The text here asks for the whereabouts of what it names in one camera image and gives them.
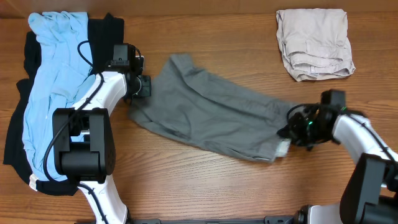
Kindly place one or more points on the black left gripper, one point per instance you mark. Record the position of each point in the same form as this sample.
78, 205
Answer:
146, 88

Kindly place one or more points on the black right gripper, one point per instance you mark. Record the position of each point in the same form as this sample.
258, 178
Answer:
290, 132

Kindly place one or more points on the grey shorts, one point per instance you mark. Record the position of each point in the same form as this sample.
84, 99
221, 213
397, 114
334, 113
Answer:
193, 106

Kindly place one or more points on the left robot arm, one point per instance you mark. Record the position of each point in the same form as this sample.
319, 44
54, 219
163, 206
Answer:
83, 145

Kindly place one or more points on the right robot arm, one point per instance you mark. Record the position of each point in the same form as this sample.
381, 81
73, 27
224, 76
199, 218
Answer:
376, 167

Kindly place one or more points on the black garment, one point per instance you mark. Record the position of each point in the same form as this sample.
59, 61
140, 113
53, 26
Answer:
103, 34

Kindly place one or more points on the folded beige shorts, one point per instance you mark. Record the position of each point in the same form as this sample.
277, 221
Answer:
314, 43

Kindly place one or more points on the light blue garment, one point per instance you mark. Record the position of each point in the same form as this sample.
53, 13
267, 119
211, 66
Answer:
62, 79

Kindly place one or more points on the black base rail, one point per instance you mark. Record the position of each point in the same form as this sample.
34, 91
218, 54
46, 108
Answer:
266, 220

